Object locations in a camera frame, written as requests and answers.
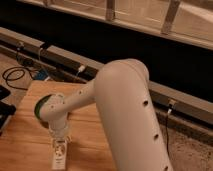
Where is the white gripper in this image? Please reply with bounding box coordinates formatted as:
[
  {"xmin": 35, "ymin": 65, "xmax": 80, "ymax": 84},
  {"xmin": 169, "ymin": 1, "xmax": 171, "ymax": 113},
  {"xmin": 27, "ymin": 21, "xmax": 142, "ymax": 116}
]
[{"xmin": 49, "ymin": 121, "xmax": 72, "ymax": 143}]

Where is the white plastic bottle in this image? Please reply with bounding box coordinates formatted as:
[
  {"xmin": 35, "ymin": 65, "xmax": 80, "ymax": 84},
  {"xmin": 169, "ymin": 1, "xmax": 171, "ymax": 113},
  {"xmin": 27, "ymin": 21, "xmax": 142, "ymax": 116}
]
[{"xmin": 52, "ymin": 140, "xmax": 68, "ymax": 171}]

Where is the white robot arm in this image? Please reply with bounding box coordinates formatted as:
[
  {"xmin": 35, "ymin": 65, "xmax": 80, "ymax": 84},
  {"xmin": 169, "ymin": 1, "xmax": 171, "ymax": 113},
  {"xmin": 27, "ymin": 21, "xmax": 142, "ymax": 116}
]
[{"xmin": 34, "ymin": 59, "xmax": 173, "ymax": 171}]

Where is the green ceramic bowl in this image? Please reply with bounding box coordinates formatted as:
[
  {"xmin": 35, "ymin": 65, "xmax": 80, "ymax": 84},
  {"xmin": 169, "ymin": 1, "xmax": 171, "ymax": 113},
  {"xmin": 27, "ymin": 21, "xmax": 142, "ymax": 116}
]
[{"xmin": 34, "ymin": 94, "xmax": 52, "ymax": 120}]

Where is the black equipment at left edge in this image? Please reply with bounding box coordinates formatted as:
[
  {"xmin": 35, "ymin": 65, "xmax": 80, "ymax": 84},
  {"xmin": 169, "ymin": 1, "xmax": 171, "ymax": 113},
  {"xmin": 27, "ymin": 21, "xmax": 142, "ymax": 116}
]
[{"xmin": 0, "ymin": 85, "xmax": 16, "ymax": 135}]

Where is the blue plug box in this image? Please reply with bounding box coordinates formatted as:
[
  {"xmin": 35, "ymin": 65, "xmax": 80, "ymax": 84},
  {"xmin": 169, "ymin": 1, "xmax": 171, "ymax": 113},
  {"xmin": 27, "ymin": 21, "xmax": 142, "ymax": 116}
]
[{"xmin": 33, "ymin": 70, "xmax": 49, "ymax": 81}]

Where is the black coiled cable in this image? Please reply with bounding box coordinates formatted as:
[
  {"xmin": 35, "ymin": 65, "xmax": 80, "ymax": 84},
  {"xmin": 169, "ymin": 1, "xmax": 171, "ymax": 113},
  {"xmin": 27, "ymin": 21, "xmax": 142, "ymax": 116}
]
[{"xmin": 2, "ymin": 44, "xmax": 38, "ymax": 90}]

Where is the metal floor rail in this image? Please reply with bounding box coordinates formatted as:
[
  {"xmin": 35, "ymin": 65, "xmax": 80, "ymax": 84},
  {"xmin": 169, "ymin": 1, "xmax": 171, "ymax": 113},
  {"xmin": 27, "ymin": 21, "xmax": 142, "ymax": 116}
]
[{"xmin": 0, "ymin": 27, "xmax": 213, "ymax": 135}]

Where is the white window frame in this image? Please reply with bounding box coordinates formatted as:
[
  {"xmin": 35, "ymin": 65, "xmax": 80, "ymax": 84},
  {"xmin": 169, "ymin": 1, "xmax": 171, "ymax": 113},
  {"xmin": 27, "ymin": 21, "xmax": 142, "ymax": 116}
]
[{"xmin": 18, "ymin": 0, "xmax": 213, "ymax": 50}]

